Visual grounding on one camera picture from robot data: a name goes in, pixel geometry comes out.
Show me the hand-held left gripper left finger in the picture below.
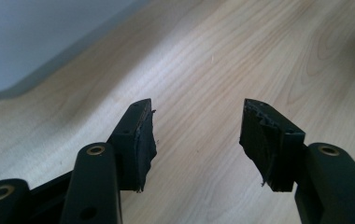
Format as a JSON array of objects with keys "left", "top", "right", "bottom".
[{"left": 106, "top": 98, "right": 158, "bottom": 193}]

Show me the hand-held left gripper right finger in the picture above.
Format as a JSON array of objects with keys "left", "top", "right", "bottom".
[{"left": 238, "top": 98, "right": 306, "bottom": 193}]

